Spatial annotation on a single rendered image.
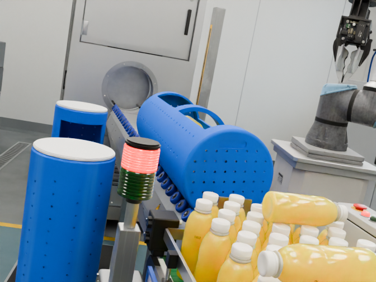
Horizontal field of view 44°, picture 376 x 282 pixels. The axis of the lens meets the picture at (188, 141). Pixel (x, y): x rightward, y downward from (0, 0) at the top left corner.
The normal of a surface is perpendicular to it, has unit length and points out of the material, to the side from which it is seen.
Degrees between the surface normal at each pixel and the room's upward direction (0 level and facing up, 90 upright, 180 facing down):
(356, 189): 90
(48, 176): 90
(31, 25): 90
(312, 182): 90
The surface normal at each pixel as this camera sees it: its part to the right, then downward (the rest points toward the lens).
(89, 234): 0.72, 0.25
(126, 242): 0.25, 0.22
